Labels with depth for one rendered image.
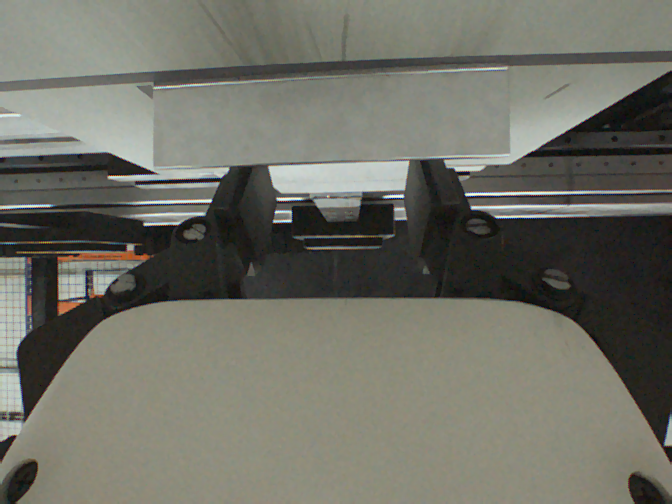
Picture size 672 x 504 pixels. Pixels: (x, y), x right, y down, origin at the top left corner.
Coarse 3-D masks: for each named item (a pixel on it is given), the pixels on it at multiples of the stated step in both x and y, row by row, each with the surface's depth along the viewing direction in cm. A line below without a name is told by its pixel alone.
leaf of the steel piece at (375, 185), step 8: (280, 184) 18; (288, 184) 18; (296, 184) 18; (304, 184) 18; (312, 184) 18; (320, 184) 18; (328, 184) 18; (336, 184) 18; (344, 184) 18; (352, 184) 18; (360, 184) 18; (368, 184) 18; (376, 184) 18; (384, 184) 18; (392, 184) 18; (400, 184) 18; (288, 192) 20; (296, 192) 20; (304, 192) 20; (312, 192) 20; (320, 192) 20
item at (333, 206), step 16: (336, 192) 20; (352, 192) 20; (304, 208) 35; (320, 208) 25; (336, 208) 25; (352, 208) 25; (368, 208) 35; (384, 208) 35; (304, 224) 35; (320, 224) 35; (336, 224) 35; (352, 224) 35; (368, 224) 35; (384, 224) 35; (304, 240) 36; (320, 240) 36; (336, 240) 36; (352, 240) 36; (368, 240) 36
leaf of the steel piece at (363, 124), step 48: (192, 96) 7; (240, 96) 7; (288, 96) 7; (336, 96) 7; (384, 96) 7; (432, 96) 7; (480, 96) 7; (192, 144) 7; (240, 144) 7; (288, 144) 7; (336, 144) 7; (384, 144) 7; (432, 144) 7; (480, 144) 7
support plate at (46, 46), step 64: (0, 0) 5; (64, 0) 5; (128, 0) 5; (192, 0) 5; (256, 0) 5; (320, 0) 5; (384, 0) 5; (448, 0) 5; (512, 0) 5; (576, 0) 5; (640, 0) 5; (0, 64) 7; (64, 64) 7; (128, 64) 7; (192, 64) 7; (256, 64) 7; (576, 64) 7; (640, 64) 7; (64, 128) 10; (128, 128) 10; (512, 128) 11
